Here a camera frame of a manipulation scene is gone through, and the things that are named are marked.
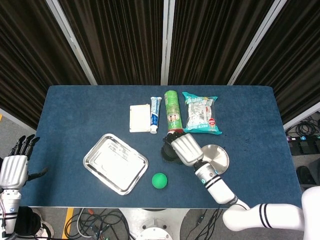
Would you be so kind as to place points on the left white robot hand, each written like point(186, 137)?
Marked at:
point(12, 172)

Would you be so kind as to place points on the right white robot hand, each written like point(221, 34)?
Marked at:
point(187, 150)

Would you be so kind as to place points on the black cylindrical jar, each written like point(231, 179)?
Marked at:
point(168, 155)

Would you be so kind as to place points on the green ball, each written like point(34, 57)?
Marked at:
point(159, 180)

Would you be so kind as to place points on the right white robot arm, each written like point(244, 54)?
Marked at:
point(220, 190)

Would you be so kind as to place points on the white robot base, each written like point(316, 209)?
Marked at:
point(152, 225)

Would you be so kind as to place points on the round steel plate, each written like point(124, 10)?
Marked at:
point(217, 157)

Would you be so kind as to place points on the teal snack bag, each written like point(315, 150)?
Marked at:
point(200, 115)

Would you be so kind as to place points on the green chips can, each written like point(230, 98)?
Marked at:
point(173, 112)

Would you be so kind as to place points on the white blue toothpaste tube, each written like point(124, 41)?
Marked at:
point(155, 115)

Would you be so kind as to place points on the black trouser leg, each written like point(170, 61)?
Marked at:
point(27, 221)

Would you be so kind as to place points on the flat white box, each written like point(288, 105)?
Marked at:
point(138, 118)

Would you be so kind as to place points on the white sneaker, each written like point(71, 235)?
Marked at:
point(46, 230)

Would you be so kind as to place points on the rectangular steel tray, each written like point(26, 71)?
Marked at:
point(115, 162)

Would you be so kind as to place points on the blue table cloth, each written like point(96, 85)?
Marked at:
point(75, 112)

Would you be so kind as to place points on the dark brown curtain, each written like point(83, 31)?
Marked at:
point(30, 62)
point(117, 42)
point(297, 62)
point(215, 42)

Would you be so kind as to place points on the black power strip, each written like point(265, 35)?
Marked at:
point(302, 138)

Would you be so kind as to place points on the white partition post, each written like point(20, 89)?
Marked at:
point(257, 42)
point(167, 42)
point(72, 42)

